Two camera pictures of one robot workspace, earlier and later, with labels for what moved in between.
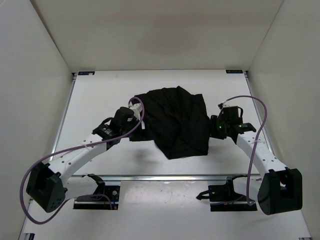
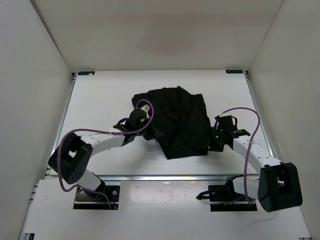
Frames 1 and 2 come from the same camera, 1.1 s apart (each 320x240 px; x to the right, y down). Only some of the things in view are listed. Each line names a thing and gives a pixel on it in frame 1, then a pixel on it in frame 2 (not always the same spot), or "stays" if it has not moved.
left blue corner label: [91, 73] stays
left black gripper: [134, 119] -> [153, 134]
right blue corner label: [234, 71] stays
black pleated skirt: [177, 120] stays
